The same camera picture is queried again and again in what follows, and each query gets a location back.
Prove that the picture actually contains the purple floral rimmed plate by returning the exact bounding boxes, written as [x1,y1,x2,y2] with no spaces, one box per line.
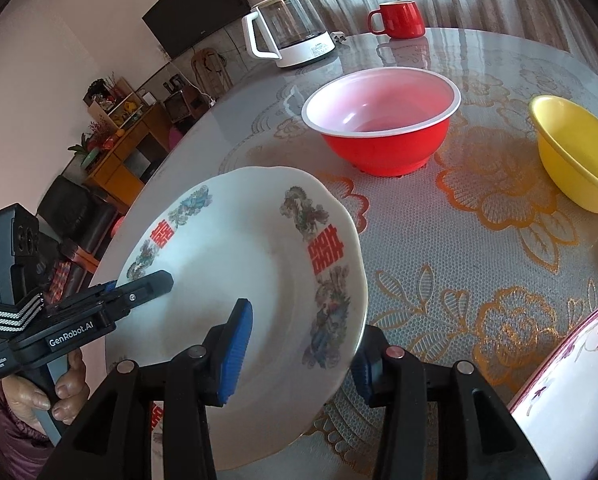
[508,310,598,479]

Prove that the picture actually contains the white plate red characters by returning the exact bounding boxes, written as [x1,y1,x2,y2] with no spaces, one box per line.
[105,167,369,470]

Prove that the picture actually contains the yellow plastic bowl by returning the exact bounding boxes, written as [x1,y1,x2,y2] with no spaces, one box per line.
[529,96,598,214]

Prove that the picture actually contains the red plastic bowl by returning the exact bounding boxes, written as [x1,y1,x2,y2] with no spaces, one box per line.
[301,66,462,178]

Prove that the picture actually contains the left hand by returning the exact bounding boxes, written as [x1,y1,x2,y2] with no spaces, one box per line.
[2,349,90,432]

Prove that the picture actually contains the black leather sofa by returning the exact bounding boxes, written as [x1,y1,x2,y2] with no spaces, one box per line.
[36,176,120,304]

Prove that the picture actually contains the lace floral tablecloth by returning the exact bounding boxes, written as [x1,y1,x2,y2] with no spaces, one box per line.
[88,27,598,480]

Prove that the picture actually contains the orange wooden cabinet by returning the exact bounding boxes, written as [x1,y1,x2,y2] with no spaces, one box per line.
[84,77,172,211]

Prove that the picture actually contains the wooden chair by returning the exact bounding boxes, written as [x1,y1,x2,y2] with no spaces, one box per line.
[191,48,233,100]

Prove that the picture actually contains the white glass electric kettle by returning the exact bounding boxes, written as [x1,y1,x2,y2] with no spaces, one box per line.
[241,0,335,68]

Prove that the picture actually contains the red mug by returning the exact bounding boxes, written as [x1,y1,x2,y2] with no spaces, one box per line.
[367,1,426,39]

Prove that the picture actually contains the black wall television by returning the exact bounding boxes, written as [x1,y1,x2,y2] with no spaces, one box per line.
[142,0,250,58]

